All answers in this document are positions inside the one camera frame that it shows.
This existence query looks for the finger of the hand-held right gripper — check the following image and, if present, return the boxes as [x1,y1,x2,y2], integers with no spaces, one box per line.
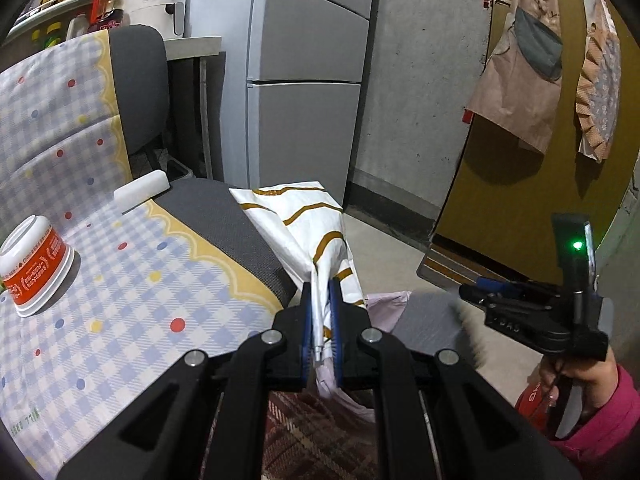
[459,284,573,345]
[474,276,558,298]

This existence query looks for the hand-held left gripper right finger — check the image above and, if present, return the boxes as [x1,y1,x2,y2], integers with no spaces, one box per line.
[330,280,581,480]

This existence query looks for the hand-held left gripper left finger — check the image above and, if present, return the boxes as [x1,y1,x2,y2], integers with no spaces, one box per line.
[57,282,313,480]

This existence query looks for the pink plastic bag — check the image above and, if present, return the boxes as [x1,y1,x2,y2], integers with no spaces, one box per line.
[342,289,415,423]

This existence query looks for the white brown-striped paper bag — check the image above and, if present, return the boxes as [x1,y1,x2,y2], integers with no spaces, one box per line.
[229,181,373,401]

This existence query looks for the person's pink-sleeved right forearm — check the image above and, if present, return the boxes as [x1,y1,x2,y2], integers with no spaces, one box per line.
[547,365,640,480]

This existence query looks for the person's right hand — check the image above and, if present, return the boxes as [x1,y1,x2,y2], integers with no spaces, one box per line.
[539,347,621,416]

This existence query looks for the red printed packet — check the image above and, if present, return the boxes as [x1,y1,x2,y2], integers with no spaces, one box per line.
[515,380,556,431]

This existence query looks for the person's plaid trouser legs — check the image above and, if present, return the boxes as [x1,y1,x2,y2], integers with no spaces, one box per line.
[262,390,386,480]

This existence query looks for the yellow wooden door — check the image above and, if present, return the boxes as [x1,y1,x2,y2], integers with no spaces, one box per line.
[417,0,640,291]

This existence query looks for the grey office chair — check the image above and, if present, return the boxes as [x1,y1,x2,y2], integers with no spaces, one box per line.
[107,25,298,311]

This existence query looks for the checkered dotted cloth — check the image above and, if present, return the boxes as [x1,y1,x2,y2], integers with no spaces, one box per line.
[0,30,283,480]

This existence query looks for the beige apron with grey pocket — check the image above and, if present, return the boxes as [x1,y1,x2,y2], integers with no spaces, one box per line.
[465,0,563,155]

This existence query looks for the white foam block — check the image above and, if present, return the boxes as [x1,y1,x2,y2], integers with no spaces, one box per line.
[114,170,170,212]

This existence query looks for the grey refrigerator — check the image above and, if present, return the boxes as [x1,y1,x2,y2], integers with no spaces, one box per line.
[220,0,377,206]

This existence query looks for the white and red paper bowl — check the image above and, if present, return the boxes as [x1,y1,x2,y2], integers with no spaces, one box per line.
[0,215,76,317]

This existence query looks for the white side table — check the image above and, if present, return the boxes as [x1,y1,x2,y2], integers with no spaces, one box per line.
[165,36,224,181]

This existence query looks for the white air fryer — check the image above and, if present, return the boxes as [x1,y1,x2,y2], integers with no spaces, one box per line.
[122,0,187,40]

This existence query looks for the large cooking oil bottle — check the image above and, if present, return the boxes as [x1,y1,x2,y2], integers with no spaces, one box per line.
[90,0,123,31]

